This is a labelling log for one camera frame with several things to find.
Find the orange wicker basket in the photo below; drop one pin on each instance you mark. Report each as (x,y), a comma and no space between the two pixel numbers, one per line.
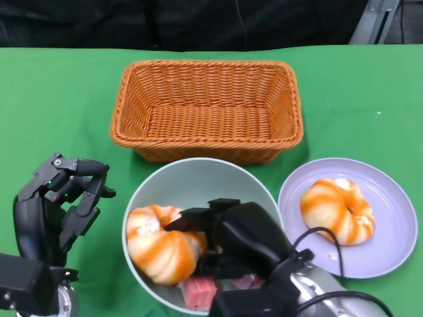
(208,109)

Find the grey metal stand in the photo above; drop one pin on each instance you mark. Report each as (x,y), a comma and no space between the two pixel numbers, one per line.
(370,23)

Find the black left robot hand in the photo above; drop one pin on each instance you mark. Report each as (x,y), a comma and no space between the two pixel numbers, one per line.
(29,221)

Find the lavender plate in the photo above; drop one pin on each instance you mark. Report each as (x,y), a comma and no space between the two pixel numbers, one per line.
(390,204)

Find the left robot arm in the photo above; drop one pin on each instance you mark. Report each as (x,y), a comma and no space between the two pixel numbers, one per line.
(26,287)

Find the pink cake slice with cherry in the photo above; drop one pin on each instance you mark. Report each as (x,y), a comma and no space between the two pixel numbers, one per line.
(246,281)

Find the black backdrop curtain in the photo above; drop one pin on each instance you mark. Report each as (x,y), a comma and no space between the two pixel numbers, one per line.
(132,23)

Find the pale green bowl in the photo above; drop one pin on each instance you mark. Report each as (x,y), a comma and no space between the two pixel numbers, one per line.
(198,181)

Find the salmon pink cake slice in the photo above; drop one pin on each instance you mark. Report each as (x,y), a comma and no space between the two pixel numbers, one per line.
(198,292)

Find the green tablecloth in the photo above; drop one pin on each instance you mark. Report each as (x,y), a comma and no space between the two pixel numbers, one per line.
(66,115)

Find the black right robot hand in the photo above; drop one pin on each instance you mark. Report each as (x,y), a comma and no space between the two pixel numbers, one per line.
(248,231)

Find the orange striped bread roll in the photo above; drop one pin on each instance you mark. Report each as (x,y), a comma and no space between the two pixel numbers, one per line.
(158,251)
(327,204)

